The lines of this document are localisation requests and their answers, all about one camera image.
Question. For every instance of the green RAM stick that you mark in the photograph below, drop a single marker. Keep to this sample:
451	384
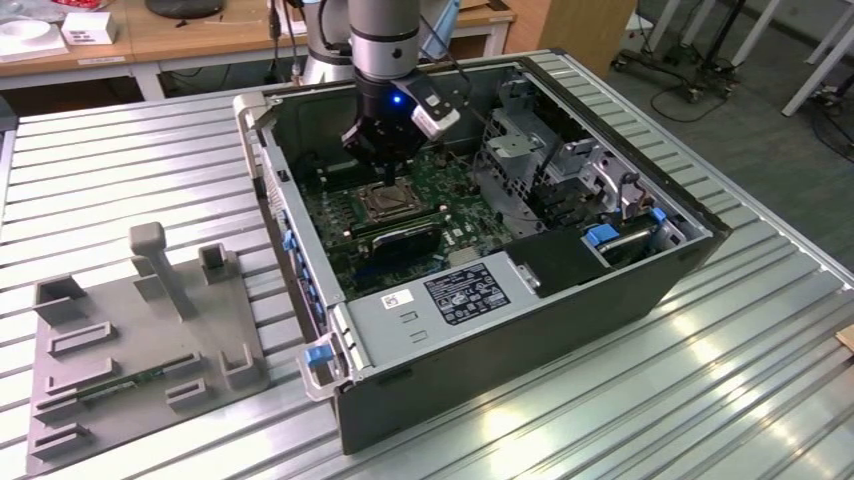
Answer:
393	226
113	386

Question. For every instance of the white cardboard box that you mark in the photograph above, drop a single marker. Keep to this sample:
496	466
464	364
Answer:
89	27

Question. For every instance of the wooden cabinet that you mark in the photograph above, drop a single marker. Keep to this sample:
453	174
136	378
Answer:
587	30

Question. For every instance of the green motherboard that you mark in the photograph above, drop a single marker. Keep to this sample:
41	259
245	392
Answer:
467	215

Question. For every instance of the grey parts rack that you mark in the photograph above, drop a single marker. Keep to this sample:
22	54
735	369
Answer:
167	350

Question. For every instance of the CPU socket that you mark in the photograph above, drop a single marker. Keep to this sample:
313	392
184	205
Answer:
393	216

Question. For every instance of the blue card retention tab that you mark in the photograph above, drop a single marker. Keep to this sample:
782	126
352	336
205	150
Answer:
288	241

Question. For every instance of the black grey PC case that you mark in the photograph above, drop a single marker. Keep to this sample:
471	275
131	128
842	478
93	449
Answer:
500	380

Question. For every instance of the black graphics card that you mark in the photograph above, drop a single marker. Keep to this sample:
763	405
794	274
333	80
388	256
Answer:
403	245

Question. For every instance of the red white bag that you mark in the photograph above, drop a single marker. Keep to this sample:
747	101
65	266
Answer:
80	3

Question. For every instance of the grey metal drive cage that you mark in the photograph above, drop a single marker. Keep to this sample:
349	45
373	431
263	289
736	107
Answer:
510	145

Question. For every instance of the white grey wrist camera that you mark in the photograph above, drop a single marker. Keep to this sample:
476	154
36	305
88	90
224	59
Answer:
433	120

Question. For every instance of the small blue clip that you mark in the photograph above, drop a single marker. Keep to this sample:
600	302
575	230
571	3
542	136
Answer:
656	216

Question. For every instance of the blue case latch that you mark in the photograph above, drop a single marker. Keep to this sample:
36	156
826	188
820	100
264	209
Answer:
315	356

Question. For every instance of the blue drive latch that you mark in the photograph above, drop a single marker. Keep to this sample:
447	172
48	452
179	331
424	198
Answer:
598	235

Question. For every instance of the grey power supply unit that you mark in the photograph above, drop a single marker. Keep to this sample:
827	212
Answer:
400	330

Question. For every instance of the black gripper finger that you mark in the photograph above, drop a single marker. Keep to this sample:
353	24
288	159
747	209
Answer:
391	175
353	140

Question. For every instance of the black wheeled stand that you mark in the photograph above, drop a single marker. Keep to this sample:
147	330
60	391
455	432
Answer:
710	75

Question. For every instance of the wooden block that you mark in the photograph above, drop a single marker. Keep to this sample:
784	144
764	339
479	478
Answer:
847	345

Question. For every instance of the white foam tray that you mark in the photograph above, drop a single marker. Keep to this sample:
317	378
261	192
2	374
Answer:
33	47

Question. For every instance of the wooden desk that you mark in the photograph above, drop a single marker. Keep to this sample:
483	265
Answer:
200	35

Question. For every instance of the silver green CPU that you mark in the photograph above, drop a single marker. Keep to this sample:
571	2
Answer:
387	201

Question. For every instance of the black round base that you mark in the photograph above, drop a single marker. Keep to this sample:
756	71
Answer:
183	7

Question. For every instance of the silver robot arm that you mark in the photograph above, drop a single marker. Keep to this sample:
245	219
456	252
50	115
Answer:
383	45

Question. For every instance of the silver chipset heatsink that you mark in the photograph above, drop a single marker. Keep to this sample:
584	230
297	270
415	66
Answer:
465	257

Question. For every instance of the white table frame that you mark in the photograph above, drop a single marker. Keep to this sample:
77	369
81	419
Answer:
800	97

